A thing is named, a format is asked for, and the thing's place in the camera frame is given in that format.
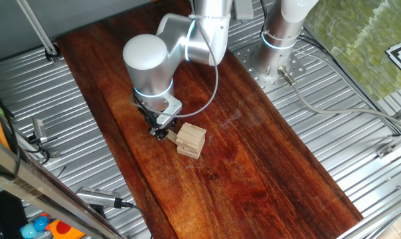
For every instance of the silver camera mounting bracket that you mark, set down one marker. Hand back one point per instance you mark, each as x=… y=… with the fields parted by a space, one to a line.
x=170 y=111

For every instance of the reddish brown wooden board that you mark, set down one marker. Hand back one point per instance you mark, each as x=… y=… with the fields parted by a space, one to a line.
x=253 y=166

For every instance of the silver depth camera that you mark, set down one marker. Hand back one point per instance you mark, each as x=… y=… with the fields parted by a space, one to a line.
x=97 y=196
x=39 y=129

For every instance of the silver support pole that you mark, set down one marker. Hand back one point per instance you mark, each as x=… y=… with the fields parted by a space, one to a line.
x=34 y=23

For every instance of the green marbled panel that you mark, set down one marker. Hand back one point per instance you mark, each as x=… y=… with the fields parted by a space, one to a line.
x=353 y=33

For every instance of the blue plastic toy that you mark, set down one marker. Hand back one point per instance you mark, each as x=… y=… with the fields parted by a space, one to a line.
x=41 y=224

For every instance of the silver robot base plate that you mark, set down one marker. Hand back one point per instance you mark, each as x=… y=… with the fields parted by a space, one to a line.
x=269 y=84

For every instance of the metal frame beam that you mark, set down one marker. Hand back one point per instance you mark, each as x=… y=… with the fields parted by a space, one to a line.
x=38 y=189

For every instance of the orange emergency stop box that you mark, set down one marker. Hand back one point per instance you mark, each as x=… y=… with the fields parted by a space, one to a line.
x=62 y=229

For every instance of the black device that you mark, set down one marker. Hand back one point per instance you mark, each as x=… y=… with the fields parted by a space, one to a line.
x=11 y=212

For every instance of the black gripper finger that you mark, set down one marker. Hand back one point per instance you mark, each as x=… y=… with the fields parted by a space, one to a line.
x=165 y=132
x=156 y=134

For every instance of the black pole clamp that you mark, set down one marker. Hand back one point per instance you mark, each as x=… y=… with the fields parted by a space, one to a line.
x=52 y=54

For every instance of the white power strip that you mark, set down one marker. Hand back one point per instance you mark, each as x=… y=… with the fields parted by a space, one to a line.
x=244 y=10

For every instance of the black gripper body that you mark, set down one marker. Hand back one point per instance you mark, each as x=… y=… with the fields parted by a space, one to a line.
x=154 y=124

